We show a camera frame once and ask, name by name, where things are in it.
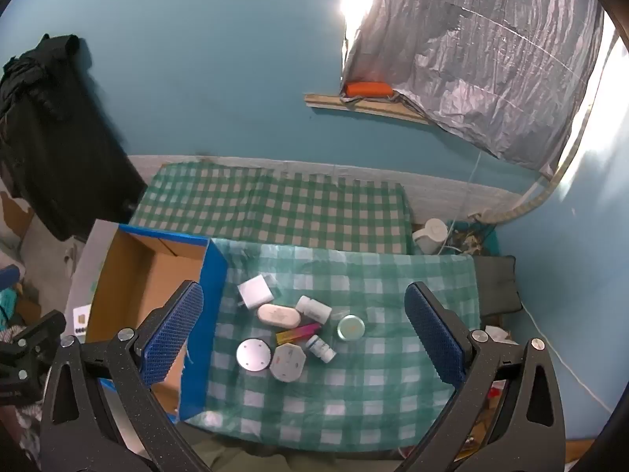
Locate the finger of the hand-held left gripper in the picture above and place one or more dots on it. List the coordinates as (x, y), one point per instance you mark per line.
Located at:
(29, 344)

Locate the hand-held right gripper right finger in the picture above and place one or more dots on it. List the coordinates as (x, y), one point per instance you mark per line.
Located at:
(435, 339)

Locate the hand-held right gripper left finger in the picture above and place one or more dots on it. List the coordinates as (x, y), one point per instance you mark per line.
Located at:
(172, 339)

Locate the cardboard box with blue edges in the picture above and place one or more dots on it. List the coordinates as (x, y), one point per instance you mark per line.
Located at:
(147, 275)

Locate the green metal tin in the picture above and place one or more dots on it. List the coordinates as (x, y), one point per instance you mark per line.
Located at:
(351, 328)

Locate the white charger plug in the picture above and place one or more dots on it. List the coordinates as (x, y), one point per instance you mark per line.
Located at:
(258, 295)

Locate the white oval case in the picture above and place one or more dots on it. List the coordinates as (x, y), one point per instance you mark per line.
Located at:
(279, 315)

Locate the white octagonal case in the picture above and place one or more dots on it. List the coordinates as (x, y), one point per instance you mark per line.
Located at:
(288, 363)

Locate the white pill bottle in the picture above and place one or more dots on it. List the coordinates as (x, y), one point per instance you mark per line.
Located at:
(314, 309)

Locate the round white disc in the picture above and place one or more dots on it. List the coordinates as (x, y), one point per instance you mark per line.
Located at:
(253, 354)

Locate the black cushion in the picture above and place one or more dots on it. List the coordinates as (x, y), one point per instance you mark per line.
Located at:
(499, 285)

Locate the green checked plastic tablecloth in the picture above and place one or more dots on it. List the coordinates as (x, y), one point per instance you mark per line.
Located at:
(368, 403)

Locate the white kettle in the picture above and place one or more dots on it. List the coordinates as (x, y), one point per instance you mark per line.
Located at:
(432, 236)

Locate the small white bottle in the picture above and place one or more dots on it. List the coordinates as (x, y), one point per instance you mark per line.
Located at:
(320, 347)

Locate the pink and yellow bar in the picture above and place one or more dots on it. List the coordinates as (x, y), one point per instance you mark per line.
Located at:
(297, 334)

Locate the green checked bed cloth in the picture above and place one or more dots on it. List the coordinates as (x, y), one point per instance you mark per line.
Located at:
(270, 206)

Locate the black hanging clothing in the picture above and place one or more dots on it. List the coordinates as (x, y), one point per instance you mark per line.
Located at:
(59, 157)

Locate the wooden ledge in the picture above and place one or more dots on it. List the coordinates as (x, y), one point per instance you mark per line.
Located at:
(344, 104)

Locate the orange object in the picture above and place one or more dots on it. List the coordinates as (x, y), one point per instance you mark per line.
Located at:
(368, 89)

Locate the silver tarp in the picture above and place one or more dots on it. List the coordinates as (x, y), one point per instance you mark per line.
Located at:
(467, 59)

